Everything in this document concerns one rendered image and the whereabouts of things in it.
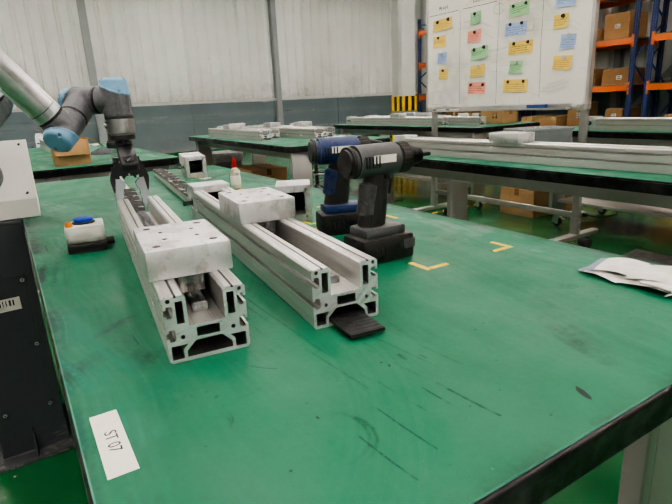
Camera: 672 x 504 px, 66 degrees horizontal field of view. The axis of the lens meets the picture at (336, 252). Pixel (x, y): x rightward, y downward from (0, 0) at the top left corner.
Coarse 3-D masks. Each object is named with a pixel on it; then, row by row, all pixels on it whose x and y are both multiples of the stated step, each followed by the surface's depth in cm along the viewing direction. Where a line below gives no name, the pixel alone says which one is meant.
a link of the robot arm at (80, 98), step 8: (72, 88) 144; (80, 88) 143; (88, 88) 143; (64, 96) 143; (72, 96) 141; (80, 96) 142; (88, 96) 142; (64, 104) 139; (72, 104) 139; (80, 104) 140; (88, 104) 142; (88, 112) 142; (96, 112) 144; (88, 120) 143
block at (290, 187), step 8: (280, 184) 135; (288, 184) 134; (296, 184) 134; (304, 184) 133; (288, 192) 133; (296, 192) 136; (304, 192) 137; (296, 200) 135; (304, 200) 137; (296, 208) 137; (304, 208) 137; (296, 216) 135; (304, 216) 135
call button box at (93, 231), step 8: (72, 224) 116; (80, 224) 115; (88, 224) 115; (96, 224) 115; (64, 232) 113; (72, 232) 113; (80, 232) 114; (88, 232) 114; (96, 232) 115; (104, 232) 116; (72, 240) 113; (80, 240) 114; (88, 240) 115; (96, 240) 116; (104, 240) 116; (112, 240) 120; (72, 248) 114; (80, 248) 114; (88, 248) 115; (96, 248) 116; (104, 248) 117
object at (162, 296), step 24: (120, 216) 125; (144, 216) 122; (168, 216) 107; (144, 288) 85; (168, 288) 64; (216, 288) 67; (240, 288) 65; (168, 312) 63; (192, 312) 67; (216, 312) 66; (240, 312) 65; (168, 336) 64; (192, 336) 63; (216, 336) 69; (240, 336) 69
